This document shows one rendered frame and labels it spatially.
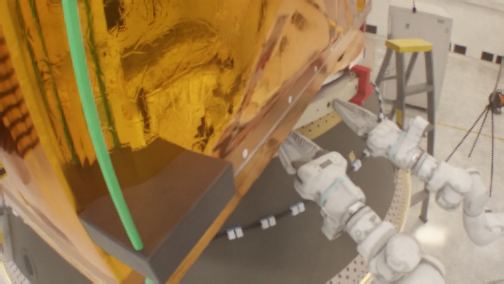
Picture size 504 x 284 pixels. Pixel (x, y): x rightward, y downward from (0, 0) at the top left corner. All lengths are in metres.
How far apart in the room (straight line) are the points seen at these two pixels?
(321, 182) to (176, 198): 0.39
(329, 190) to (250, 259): 0.31
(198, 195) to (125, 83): 0.08
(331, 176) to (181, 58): 0.40
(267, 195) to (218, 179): 0.54
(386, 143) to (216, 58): 0.52
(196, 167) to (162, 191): 0.03
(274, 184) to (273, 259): 0.19
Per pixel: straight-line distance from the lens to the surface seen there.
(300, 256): 0.85
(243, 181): 0.43
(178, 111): 0.22
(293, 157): 0.62
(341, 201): 0.54
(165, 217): 0.19
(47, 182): 0.22
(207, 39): 0.23
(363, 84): 0.90
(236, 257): 0.77
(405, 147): 0.69
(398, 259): 0.49
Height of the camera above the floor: 2.05
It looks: 34 degrees down
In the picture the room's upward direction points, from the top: 3 degrees counter-clockwise
